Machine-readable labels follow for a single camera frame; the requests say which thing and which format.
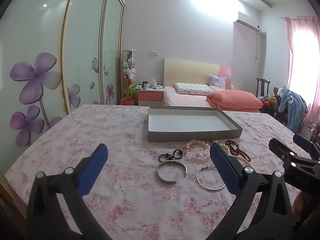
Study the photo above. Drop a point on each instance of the pink curtain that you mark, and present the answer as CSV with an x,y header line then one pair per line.
x,y
300,55

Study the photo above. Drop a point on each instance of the dark wooden chair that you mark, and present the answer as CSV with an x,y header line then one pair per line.
x,y
262,87

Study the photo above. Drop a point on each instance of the wardrobe with purple flower doors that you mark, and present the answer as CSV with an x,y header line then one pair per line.
x,y
85,42

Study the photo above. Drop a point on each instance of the thin silver bangle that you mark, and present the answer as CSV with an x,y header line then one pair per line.
x,y
197,178

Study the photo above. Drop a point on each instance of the purple floral pillow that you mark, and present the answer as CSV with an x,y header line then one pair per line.
x,y
217,81

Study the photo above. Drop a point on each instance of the white cup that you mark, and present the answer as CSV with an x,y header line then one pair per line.
x,y
145,85

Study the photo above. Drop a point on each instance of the white patterned pillow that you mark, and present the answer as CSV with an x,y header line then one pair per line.
x,y
192,88

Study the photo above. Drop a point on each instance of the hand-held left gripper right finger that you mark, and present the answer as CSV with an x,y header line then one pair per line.
x,y
222,167

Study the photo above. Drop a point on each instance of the red bag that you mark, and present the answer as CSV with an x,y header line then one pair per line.
x,y
127,101

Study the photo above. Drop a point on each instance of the pink bed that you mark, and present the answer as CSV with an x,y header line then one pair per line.
x,y
185,100

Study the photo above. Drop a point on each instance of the beige and pink headboard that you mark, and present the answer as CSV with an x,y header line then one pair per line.
x,y
187,71

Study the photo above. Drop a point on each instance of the yellow plush toy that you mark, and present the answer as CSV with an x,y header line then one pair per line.
x,y
129,91

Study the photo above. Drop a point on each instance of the tissue box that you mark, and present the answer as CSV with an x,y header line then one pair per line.
x,y
153,82

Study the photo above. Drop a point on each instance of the light blue cloth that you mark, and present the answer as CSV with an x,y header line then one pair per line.
x,y
158,87

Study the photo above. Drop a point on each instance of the coral duvet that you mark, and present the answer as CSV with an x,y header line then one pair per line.
x,y
232,98

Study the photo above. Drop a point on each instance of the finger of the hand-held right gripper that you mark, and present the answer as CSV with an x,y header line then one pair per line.
x,y
306,143
282,151

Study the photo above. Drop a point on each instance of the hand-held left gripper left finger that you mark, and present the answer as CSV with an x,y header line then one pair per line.
x,y
93,170

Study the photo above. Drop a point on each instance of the colourful toys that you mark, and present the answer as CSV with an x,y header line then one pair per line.
x,y
268,103

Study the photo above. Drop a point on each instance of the pink and beige nightstand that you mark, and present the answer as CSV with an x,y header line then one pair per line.
x,y
150,97

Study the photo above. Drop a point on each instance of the blue plush garment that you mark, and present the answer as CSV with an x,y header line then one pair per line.
x,y
292,105

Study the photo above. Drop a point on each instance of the pink floral tablecloth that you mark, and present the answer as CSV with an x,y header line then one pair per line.
x,y
112,135

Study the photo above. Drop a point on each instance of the white metal rack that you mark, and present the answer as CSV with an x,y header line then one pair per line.
x,y
311,130

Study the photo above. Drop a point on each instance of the clear tube of plush toys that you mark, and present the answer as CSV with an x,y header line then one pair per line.
x,y
128,67

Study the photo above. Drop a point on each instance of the person's right hand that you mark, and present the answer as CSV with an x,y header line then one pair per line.
x,y
298,207

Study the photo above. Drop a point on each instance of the grey cardboard tray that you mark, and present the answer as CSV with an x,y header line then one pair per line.
x,y
190,122

